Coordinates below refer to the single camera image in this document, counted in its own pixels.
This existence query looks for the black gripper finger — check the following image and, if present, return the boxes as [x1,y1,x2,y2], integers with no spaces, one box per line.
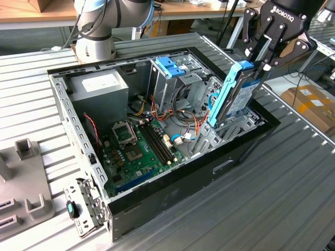
[242,7,265,61]
[258,26,318,79]

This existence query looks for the hard disk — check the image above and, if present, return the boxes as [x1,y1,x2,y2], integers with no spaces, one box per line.
[208,60,265,130]

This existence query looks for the blue data wire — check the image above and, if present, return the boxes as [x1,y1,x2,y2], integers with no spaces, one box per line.
[208,91,218,115]

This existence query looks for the orange red yellow power wire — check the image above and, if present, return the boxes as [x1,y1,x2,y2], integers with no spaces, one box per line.
[195,112,210,136]

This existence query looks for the grey metal disk bay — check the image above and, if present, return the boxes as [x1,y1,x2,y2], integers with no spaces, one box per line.
[188,104,265,159]

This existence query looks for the black tripod stand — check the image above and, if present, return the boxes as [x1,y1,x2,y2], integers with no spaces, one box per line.
[216,0,242,50]

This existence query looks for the cardboard box with labels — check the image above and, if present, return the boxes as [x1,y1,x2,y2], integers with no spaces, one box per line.
[280,85,335,136]

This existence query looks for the brown cardboard box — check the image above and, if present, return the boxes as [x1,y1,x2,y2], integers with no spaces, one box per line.
[158,19,196,36]

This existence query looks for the blue plastic drive latch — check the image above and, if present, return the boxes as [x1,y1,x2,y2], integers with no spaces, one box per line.
[154,56,188,78]

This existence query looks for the grey metal drive cage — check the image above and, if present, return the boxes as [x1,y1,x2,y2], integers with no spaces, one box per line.
[146,51,210,116]

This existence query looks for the black RAM slot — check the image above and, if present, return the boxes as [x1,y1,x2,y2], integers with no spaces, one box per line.
[144,122,176,162]
[138,123,171,166]

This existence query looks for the CPU socket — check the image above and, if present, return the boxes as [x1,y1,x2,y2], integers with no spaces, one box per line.
[111,120,139,146]

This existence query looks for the grey power supply unit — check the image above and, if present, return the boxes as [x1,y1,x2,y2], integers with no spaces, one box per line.
[68,68,129,129]

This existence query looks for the square chipset chip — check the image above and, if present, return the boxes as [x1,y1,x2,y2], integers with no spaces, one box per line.
[125,145,144,162]

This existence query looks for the green motherboard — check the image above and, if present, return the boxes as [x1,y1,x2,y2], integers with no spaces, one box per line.
[100,119,189,198]

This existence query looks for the black open PC case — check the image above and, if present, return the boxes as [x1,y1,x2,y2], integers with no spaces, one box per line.
[47,46,281,243]

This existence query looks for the blue expansion slot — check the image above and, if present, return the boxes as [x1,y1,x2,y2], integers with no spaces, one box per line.
[115,169,155,193]

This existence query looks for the brown wooden box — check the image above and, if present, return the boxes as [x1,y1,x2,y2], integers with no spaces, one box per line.
[26,0,52,13]

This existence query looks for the black latch with teal tab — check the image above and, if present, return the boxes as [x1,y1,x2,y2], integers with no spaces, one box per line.
[65,200,81,219]

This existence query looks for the grey parts rack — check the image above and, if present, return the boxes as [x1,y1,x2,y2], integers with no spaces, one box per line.
[0,140,57,242]

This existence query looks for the blue wire with white plug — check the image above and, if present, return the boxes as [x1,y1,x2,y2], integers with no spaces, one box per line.
[170,133,196,144]

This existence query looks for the yellow orange wire bundle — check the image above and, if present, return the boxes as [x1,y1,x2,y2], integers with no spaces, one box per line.
[129,95,147,117]

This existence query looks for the red black fan wire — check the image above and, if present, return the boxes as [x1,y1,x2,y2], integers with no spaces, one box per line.
[83,112,103,155]

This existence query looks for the grey metal slot bracket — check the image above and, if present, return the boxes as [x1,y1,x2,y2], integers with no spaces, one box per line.
[63,177,110,239]

